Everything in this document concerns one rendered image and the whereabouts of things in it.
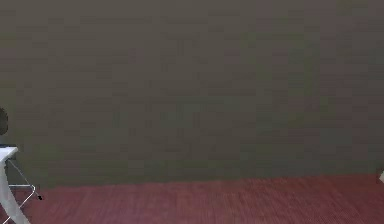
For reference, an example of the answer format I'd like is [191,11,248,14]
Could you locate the dark round object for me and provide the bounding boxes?
[0,107,10,136]

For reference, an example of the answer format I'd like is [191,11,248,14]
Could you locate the white table with wire legs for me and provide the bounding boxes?
[0,145,44,224]

